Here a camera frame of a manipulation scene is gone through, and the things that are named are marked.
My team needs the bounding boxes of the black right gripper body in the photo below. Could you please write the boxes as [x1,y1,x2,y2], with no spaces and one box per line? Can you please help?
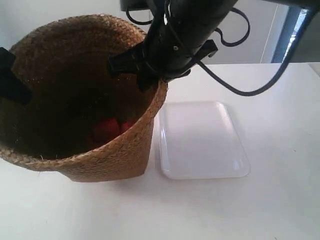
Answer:
[143,12,220,82]

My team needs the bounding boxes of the white rectangular plastic tray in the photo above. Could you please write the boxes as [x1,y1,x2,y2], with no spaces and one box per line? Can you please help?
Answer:
[158,101,251,180]

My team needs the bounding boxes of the brown woven wicker basket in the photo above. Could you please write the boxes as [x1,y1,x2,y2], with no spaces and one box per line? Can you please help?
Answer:
[0,14,168,183]

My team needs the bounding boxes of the red cylinder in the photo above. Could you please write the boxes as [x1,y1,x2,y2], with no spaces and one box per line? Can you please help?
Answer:
[120,121,134,133]
[91,118,120,146]

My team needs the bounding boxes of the red cylinder upper left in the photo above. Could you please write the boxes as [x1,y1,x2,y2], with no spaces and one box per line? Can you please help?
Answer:
[91,118,120,146]

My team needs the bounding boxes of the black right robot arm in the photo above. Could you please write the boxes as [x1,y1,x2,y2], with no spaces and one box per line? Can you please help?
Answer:
[108,0,243,90]

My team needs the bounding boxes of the black cable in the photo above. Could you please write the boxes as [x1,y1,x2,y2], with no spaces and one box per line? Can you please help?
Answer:
[126,4,315,96]

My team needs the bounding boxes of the red cylinder upper right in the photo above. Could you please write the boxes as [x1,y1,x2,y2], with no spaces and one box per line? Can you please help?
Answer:
[120,121,134,133]

